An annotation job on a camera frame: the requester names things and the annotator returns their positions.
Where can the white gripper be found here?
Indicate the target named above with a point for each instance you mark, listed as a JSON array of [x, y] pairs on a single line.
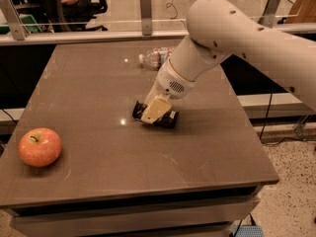
[[172, 81]]

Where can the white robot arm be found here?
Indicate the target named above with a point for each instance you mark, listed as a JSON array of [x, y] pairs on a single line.
[[218, 29]]

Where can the red apple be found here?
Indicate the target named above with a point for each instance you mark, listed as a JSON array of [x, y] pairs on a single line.
[[40, 147]]

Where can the clear plastic water bottle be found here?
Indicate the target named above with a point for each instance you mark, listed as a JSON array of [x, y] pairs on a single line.
[[155, 57]]

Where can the black office chair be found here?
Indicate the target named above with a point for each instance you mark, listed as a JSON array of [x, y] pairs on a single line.
[[54, 12]]

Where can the seated person in black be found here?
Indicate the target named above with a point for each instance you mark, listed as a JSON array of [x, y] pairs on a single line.
[[83, 8]]

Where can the green bin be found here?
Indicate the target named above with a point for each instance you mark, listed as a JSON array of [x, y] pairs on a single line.
[[28, 21]]

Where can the blue mat on floor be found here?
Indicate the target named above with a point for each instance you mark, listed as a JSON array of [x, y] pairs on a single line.
[[248, 231]]

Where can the glass barrier panel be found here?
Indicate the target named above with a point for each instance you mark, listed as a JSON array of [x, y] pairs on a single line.
[[170, 15]]

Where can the middle metal glass bracket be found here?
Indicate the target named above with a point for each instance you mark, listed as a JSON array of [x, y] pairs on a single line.
[[146, 17]]

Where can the metal glass bracket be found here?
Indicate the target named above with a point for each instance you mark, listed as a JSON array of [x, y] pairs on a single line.
[[146, 17], [18, 31], [268, 17]]

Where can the right metal glass bracket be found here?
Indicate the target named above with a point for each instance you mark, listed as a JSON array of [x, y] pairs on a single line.
[[268, 17]]

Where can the left metal glass bracket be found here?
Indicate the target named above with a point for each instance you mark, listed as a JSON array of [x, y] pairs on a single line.
[[18, 31]]

